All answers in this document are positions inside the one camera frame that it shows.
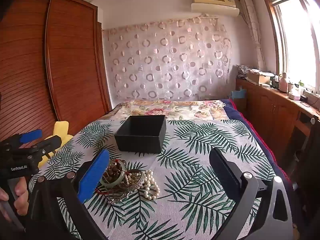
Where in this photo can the brown wooden wardrobe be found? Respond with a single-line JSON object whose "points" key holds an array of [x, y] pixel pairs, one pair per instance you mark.
{"points": [[50, 67]]}

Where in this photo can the black box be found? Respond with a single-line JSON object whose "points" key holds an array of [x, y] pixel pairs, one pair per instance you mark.
{"points": [[140, 140]]}

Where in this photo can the green jade bangle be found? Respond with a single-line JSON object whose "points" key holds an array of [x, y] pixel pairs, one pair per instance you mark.
{"points": [[110, 183]]}

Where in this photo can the floral blanket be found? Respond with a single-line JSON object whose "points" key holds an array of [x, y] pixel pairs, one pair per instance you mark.
{"points": [[175, 108]]}

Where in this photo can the patterned cloth pile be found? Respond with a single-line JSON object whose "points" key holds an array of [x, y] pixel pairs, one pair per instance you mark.
{"points": [[246, 69]]}

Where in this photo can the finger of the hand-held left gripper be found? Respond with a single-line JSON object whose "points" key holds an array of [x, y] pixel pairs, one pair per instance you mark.
{"points": [[51, 142], [30, 135]]}

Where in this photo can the patterned window curtain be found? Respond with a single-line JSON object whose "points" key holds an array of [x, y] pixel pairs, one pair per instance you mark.
{"points": [[252, 30]]}

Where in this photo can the white tissue box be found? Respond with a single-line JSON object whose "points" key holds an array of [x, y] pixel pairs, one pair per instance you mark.
{"points": [[294, 95]]}

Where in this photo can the blue bag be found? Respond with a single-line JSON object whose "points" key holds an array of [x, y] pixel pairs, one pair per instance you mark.
{"points": [[237, 95]]}

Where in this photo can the window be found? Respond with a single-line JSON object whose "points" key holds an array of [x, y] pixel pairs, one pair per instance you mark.
{"points": [[297, 37]]}

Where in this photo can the leaf print cloth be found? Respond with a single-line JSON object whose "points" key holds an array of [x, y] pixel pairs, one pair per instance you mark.
{"points": [[190, 180]]}

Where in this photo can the circle pattern curtain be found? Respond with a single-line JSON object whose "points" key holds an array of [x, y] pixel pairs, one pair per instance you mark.
{"points": [[165, 60]]}

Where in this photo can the navy blanket with red fringe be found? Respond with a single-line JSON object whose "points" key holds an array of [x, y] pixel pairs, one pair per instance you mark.
{"points": [[240, 117]]}

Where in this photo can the pink jug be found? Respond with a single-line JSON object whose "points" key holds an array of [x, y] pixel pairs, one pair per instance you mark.
{"points": [[283, 83]]}

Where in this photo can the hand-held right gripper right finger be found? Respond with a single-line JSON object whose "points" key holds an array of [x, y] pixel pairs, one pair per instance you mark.
{"points": [[223, 168]]}

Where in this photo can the person's left hand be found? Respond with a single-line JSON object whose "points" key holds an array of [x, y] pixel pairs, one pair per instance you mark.
{"points": [[21, 192]]}

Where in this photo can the yellow plush toy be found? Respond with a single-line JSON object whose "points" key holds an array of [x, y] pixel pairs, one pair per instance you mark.
{"points": [[61, 130]]}

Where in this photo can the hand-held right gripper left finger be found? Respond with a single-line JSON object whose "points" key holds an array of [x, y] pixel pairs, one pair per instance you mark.
{"points": [[93, 177]]}

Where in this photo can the wall air conditioner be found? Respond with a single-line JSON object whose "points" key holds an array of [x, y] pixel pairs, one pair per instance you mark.
{"points": [[215, 3]]}

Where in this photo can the long wooden cabinet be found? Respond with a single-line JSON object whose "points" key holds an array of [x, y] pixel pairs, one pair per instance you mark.
{"points": [[267, 110]]}

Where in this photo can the cardboard box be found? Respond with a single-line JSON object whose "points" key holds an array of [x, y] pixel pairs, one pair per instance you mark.
{"points": [[258, 78]]}

